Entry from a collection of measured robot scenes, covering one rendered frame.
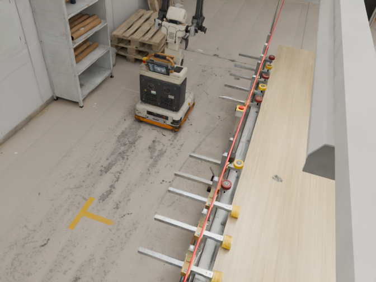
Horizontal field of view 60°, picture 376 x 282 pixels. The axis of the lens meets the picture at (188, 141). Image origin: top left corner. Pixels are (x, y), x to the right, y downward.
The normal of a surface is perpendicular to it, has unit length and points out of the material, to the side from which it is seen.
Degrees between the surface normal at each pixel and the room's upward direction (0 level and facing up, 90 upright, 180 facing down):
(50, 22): 90
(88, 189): 0
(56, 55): 90
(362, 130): 0
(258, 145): 0
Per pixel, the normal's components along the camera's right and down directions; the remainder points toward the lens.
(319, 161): -0.32, 0.62
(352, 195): 0.07, -0.74
